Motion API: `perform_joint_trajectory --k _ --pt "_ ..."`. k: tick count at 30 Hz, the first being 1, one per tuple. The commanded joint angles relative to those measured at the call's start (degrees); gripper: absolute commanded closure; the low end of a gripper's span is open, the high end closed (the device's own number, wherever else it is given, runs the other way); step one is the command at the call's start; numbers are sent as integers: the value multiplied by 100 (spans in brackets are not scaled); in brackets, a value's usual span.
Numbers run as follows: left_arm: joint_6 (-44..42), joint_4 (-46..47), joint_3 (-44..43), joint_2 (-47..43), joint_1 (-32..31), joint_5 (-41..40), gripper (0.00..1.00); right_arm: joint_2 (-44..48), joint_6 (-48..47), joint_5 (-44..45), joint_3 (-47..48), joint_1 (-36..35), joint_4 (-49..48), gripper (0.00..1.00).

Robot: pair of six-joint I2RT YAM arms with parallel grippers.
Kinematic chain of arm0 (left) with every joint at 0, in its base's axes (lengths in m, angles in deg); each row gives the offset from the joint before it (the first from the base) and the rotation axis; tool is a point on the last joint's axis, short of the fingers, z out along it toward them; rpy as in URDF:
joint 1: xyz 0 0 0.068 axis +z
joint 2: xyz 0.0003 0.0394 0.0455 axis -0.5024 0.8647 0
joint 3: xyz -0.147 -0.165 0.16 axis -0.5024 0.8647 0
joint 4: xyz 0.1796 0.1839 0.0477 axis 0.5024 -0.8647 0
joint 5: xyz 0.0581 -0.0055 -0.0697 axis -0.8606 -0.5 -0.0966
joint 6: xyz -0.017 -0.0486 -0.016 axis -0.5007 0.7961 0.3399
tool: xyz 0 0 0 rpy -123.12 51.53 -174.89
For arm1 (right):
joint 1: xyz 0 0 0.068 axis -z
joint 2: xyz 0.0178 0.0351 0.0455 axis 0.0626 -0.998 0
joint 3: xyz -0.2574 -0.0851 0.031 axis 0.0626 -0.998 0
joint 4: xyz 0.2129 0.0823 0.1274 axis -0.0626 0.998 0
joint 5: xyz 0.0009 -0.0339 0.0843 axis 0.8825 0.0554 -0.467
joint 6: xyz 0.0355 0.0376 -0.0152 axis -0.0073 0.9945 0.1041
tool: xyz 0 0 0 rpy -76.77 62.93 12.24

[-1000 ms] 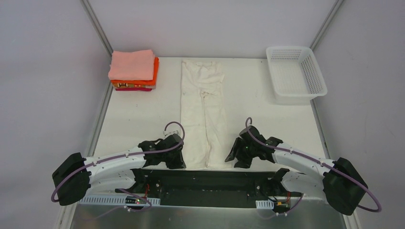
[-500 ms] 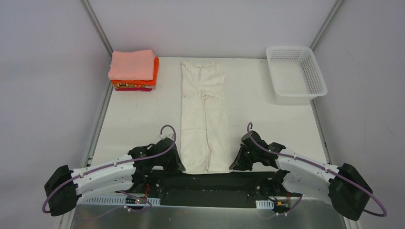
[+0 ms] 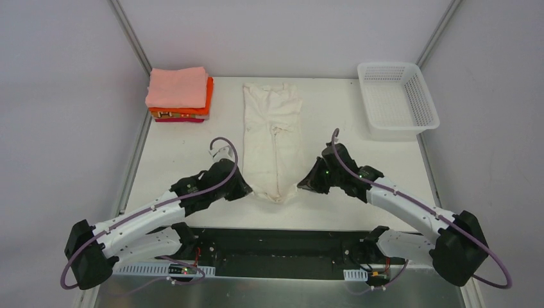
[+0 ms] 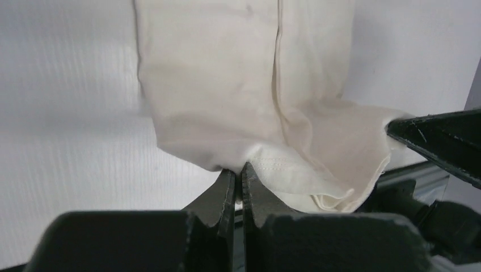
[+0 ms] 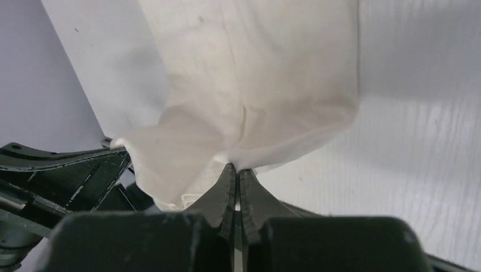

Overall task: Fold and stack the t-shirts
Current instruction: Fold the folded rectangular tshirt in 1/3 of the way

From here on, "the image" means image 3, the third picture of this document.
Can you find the right white cable duct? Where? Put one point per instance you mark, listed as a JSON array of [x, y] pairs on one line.
[[355, 275]]

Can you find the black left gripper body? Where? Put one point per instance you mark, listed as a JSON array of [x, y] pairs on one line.
[[237, 187]]

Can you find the left white cable duct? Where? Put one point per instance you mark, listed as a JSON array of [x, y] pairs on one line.
[[157, 269]]

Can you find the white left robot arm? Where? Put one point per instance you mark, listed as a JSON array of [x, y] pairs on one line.
[[156, 229]]

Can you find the cream white t shirt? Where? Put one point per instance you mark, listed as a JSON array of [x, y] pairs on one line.
[[273, 157]]

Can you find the brown patterned folded t shirt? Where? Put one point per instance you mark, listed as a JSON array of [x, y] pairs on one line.
[[177, 115]]

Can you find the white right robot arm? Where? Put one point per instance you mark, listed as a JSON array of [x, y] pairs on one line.
[[430, 224]]

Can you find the aluminium frame rail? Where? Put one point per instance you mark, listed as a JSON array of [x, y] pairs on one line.
[[444, 254]]

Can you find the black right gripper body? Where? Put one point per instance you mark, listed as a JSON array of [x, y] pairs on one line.
[[313, 178]]

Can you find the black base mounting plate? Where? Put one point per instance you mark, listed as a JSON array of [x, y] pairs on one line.
[[290, 254]]

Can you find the pink folded t shirt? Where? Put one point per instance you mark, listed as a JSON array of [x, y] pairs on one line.
[[184, 88]]

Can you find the magenta folded t shirt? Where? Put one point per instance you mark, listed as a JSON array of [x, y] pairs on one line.
[[180, 120]]

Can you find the white plastic basket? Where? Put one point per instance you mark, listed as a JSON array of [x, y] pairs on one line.
[[396, 100]]

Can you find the white cable duct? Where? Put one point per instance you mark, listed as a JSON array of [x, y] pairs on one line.
[[157, 269], [355, 275]]

